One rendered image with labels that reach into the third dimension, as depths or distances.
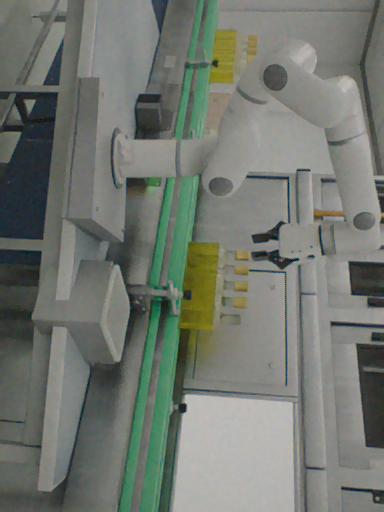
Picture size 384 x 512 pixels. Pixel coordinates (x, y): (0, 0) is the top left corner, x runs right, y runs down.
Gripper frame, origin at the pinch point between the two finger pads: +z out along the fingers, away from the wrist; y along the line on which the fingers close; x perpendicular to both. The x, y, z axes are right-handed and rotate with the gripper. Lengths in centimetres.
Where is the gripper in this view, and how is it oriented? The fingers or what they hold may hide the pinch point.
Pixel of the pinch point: (259, 247)
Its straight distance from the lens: 130.4
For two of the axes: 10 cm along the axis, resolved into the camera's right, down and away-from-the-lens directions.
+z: -9.5, 1.0, 3.0
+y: 1.0, -8.1, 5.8
